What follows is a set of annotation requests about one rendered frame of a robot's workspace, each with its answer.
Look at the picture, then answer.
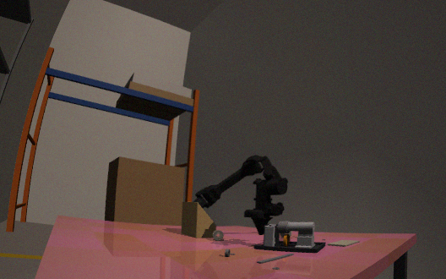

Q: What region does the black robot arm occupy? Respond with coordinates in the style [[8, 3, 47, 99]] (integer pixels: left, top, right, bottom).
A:
[[193, 156, 288, 216]]

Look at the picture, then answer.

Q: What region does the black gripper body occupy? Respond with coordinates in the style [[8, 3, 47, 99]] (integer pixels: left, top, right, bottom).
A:
[[244, 195, 276, 218]]

